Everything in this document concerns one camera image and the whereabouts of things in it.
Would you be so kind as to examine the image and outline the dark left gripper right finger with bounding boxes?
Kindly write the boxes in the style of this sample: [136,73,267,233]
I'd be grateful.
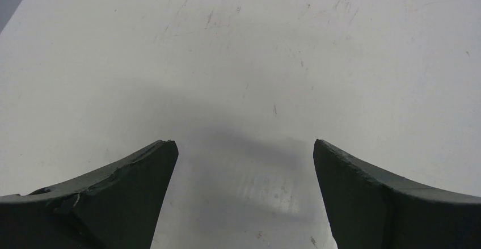
[313,140,480,248]

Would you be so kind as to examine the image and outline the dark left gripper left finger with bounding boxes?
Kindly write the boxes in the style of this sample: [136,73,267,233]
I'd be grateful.
[1,140,179,248]

